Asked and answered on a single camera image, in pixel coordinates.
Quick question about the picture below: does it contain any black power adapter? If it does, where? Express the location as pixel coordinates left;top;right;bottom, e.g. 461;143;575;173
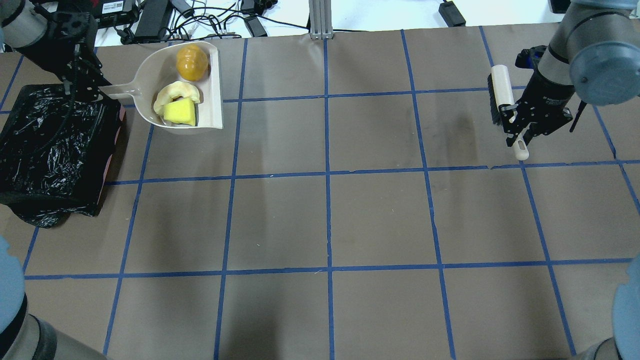
438;0;467;28

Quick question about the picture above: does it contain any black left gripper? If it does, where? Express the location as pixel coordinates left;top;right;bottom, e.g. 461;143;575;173
35;11;110;103

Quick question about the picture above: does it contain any beige plastic dustpan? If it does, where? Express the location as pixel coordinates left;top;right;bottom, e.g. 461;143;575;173
100;41;224;135

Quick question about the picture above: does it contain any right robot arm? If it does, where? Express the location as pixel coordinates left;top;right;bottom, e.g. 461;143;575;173
487;0;640;162

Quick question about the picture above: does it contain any aluminium frame post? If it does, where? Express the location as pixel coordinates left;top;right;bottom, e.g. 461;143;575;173
308;0;335;40

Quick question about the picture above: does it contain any white hand brush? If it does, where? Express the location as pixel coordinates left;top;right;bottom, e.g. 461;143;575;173
487;64;530;161

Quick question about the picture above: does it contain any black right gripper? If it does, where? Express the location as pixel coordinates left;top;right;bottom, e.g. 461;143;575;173
515;46;575;145

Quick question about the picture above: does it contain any yellow sponge wedge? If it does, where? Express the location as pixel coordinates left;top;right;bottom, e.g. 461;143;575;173
162;98;197;126

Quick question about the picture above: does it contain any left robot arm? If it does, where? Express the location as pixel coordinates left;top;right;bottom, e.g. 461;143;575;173
1;0;125;228

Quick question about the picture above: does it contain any black lined trash bin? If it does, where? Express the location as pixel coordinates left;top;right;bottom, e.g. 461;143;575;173
0;84;126;229

